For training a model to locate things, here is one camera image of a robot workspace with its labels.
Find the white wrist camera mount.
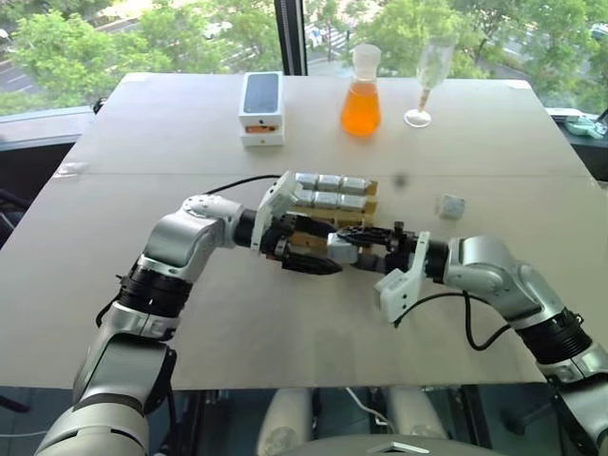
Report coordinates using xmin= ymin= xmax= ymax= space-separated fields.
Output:
xmin=250 ymin=170 xmax=298 ymax=258
xmin=373 ymin=231 xmax=432 ymax=325

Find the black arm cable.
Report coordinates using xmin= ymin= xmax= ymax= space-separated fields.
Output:
xmin=391 ymin=291 xmax=520 ymax=352
xmin=202 ymin=174 xmax=283 ymax=197

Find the white rounded robot leg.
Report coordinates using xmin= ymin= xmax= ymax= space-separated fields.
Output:
xmin=386 ymin=386 xmax=448 ymax=442
xmin=256 ymin=388 xmax=315 ymax=456

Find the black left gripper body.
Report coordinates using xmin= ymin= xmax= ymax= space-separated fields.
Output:
xmin=260 ymin=213 xmax=311 ymax=263

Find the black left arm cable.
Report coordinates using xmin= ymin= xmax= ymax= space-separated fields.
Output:
xmin=202 ymin=174 xmax=283 ymax=197

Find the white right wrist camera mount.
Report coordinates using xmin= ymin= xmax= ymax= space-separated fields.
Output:
xmin=373 ymin=231 xmax=432 ymax=325

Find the pale green object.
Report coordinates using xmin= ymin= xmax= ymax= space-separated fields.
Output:
xmin=563 ymin=113 xmax=608 ymax=140

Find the cardboard divider tray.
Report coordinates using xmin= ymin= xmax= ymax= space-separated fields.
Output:
xmin=283 ymin=178 xmax=382 ymax=257

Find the black window frame post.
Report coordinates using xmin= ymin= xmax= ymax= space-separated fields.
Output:
xmin=275 ymin=0 xmax=311 ymax=77

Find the glass flask orange liquid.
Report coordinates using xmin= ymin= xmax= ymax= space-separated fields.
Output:
xmin=340 ymin=43 xmax=383 ymax=138

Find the grey robot torso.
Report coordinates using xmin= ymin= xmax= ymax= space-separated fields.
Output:
xmin=282 ymin=432 xmax=481 ymax=456

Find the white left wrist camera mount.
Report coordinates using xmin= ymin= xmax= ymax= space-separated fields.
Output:
xmin=250 ymin=170 xmax=298 ymax=258

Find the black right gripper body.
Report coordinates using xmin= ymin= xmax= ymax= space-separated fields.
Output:
xmin=380 ymin=219 xmax=422 ymax=277

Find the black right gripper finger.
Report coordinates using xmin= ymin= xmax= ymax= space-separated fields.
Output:
xmin=354 ymin=253 xmax=391 ymax=273
xmin=333 ymin=226 xmax=396 ymax=244

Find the clear champagne flute glass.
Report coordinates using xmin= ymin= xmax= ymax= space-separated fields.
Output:
xmin=403 ymin=34 xmax=458 ymax=129

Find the white phone box orange print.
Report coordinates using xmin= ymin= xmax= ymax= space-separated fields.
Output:
xmin=238 ymin=116 xmax=286 ymax=138

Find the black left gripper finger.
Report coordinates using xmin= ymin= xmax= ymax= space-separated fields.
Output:
xmin=296 ymin=215 xmax=341 ymax=236
xmin=279 ymin=253 xmax=344 ymax=278

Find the white phone box black print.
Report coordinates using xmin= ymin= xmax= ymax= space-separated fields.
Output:
xmin=237 ymin=70 xmax=286 ymax=124

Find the thin white cable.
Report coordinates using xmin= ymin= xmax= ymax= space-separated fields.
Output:
xmin=343 ymin=387 xmax=396 ymax=425

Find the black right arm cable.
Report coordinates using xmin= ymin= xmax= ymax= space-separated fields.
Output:
xmin=391 ymin=291 xmax=520 ymax=352

